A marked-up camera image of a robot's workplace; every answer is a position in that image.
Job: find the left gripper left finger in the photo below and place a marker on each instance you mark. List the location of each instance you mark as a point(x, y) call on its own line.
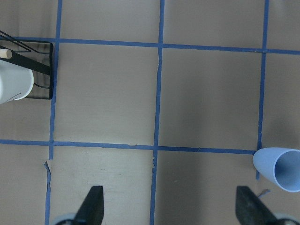
point(91, 211)

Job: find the black wire mug rack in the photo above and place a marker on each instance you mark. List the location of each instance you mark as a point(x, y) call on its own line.
point(34, 54)

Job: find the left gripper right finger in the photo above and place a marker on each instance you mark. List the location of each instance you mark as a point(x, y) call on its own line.
point(250, 210)

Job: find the white mug near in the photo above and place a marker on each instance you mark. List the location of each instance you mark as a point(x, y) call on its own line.
point(16, 82)

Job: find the light blue plastic cup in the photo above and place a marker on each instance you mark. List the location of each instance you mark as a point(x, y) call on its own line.
point(280, 166)

